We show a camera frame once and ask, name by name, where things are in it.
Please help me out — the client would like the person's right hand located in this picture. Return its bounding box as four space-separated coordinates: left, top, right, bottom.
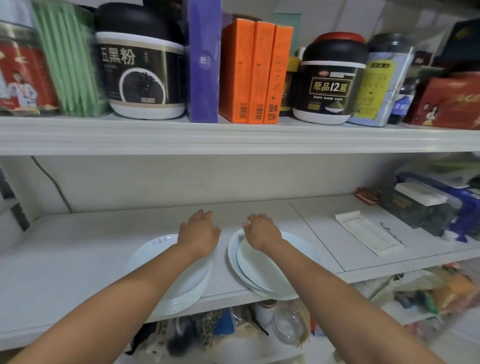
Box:
242 214 284 253

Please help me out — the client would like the person's left hand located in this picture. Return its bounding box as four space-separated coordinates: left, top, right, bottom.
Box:
176 210 222 260

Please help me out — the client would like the round pale green plate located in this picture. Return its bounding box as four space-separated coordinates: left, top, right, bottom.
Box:
226 228 263 297
236 232 320 301

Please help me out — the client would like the stack of pale green plates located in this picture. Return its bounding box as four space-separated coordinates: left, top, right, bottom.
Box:
125 234 214 317

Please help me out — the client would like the person's right forearm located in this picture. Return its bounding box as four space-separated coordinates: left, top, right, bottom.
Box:
262 239 445 364

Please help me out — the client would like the person's left forearm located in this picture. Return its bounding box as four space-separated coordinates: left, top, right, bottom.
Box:
7 243 215 364

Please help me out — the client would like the white jar brown lid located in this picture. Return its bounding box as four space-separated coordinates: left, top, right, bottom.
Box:
254 299 278 327

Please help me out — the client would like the bag of dried herbs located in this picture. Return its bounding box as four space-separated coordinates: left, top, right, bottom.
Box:
194 311 222 348

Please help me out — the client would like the blue packet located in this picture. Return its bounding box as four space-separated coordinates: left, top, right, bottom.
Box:
215 309 237 338

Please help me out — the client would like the clear glass jar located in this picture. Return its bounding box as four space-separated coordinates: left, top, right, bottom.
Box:
271 299 307 346

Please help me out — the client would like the white paper notepad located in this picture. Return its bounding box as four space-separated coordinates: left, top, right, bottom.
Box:
334 209 406 259

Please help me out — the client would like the white black plastic bag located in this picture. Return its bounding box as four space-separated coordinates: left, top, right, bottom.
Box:
127 318 196 357

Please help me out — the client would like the small red brown box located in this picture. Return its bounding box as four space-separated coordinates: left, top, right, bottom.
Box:
355 186 383 206

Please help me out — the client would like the black pen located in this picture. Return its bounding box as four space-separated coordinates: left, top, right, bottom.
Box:
380 222 404 245

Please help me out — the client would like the black tin yellow lid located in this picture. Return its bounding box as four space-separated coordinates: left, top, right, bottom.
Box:
279 56 302 117

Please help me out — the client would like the clear box white lid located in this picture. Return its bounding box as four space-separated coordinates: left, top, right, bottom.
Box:
380 183 462 237

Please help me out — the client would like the black tub green powder label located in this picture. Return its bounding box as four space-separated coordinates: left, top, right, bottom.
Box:
292 39 370 126

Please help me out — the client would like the orange carton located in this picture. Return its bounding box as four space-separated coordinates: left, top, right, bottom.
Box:
248 21 277 125
218 18 256 124
263 25 295 125

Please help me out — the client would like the tall purple box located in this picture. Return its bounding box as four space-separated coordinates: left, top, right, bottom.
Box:
185 0 223 124

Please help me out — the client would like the black tub bean picture label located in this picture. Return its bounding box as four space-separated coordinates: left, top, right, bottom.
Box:
93 1 187 121

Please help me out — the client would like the flat white box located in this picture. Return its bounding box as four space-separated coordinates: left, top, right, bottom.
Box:
394 181 449 207

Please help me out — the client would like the clear plastic sachet box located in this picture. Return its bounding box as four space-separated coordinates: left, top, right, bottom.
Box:
29 0 110 118

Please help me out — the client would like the pale blue canister yellow label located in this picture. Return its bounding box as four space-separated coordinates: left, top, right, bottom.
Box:
346 32 415 128

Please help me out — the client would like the dark bottle blue label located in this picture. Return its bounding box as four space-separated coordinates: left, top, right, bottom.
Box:
388 76 419 125

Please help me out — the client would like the orange packet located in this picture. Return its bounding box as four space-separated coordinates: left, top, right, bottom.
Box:
436 273 479 308

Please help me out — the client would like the blue clear bag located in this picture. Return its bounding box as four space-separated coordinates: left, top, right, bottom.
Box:
395 170 480 243

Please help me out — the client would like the red lidded jar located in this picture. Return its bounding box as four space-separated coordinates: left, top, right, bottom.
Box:
313 31 367 45

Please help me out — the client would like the pale teal box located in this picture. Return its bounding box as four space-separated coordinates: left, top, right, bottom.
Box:
272 13 302 57

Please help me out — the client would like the row of green sachets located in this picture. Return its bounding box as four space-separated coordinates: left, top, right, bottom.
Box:
31 0 104 116

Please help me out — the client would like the tall black box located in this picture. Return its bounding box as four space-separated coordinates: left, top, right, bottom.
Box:
142 0 188 42

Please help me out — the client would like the red box with figure print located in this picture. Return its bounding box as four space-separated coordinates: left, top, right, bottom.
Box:
404 76 480 130

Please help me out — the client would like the clear jar red label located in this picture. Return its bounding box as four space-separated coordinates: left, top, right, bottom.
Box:
0 20 61 115

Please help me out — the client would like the dark maroon box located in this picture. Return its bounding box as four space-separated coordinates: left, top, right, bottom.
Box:
414 50 436 67

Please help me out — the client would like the dark teal flat box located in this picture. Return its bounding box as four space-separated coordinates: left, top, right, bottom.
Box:
436 18 480 63

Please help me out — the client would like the black cable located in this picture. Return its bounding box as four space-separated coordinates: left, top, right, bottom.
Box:
31 156 73 214

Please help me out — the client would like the grey metal rack post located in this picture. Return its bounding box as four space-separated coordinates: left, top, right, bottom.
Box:
0 168 31 232

